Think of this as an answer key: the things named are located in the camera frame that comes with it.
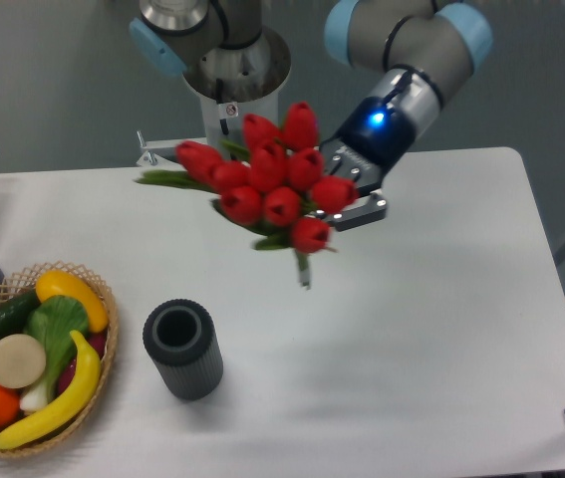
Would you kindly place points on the purple red vegetable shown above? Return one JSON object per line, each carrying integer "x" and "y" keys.
{"x": 98, "y": 343}

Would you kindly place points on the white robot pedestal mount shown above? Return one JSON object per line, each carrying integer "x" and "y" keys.
{"x": 231, "y": 84}

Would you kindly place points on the green bok choy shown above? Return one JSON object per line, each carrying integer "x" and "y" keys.
{"x": 50, "y": 324}

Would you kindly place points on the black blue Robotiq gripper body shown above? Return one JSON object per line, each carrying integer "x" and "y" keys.
{"x": 368, "y": 144}

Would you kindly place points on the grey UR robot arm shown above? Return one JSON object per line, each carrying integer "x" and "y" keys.
{"x": 425, "y": 51}

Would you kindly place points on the dark grey ribbed vase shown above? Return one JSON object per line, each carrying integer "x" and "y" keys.
{"x": 180, "y": 338}

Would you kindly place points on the yellow banana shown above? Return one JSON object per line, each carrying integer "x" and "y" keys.
{"x": 65, "y": 406}

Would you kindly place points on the red tulip bouquet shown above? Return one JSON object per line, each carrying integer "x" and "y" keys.
{"x": 276, "y": 187}

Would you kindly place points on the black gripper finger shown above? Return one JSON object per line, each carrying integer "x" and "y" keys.
{"x": 367, "y": 210}

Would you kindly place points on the green cucumber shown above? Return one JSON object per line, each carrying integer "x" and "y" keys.
{"x": 15, "y": 312}

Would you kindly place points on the beige round slice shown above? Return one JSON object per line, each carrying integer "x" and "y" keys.
{"x": 22, "y": 361}

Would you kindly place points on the woven wicker basket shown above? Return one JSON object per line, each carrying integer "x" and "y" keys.
{"x": 23, "y": 281}

